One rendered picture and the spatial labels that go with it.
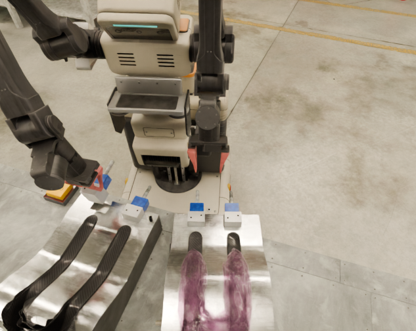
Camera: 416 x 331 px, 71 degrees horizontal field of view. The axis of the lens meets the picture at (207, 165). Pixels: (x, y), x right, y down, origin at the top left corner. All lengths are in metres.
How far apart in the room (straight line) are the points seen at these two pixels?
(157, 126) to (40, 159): 0.56
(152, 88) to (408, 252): 1.73
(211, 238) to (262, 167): 1.39
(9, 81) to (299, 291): 0.84
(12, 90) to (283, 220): 1.63
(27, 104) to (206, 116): 0.36
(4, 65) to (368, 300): 1.00
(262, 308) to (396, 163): 2.00
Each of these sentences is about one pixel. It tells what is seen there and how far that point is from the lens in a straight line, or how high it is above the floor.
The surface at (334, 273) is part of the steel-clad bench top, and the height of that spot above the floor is 0.80.
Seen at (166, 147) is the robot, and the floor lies 0.80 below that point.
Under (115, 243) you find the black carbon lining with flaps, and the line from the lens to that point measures 0.87.
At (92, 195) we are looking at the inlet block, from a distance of 0.86.
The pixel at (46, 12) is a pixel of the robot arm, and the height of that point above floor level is 1.33.
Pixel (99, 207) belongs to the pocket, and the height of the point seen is 0.86.
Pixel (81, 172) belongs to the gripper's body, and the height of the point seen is 1.07.
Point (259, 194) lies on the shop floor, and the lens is 2.04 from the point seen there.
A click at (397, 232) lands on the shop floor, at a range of 2.19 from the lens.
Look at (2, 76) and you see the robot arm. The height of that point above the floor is 1.32.
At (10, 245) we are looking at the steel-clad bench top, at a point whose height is 0.80.
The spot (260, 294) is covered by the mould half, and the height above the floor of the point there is 0.89.
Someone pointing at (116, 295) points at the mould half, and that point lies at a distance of 0.79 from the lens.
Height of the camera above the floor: 1.62
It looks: 48 degrees down
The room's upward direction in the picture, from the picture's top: straight up
